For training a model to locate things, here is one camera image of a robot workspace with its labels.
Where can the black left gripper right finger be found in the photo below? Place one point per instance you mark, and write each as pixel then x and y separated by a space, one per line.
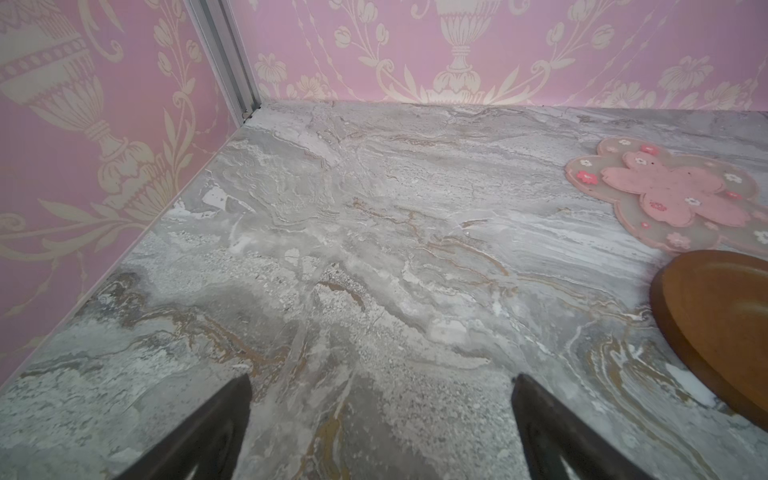
pixel 557 444

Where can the brown wooden round coaster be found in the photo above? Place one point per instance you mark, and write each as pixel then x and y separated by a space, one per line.
pixel 711 307

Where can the pink flower silicone coaster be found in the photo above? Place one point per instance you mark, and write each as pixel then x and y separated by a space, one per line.
pixel 674 203

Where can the aluminium left corner post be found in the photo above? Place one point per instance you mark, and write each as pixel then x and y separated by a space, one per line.
pixel 216 25

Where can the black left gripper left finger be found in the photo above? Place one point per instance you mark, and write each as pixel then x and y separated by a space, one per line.
pixel 207 444

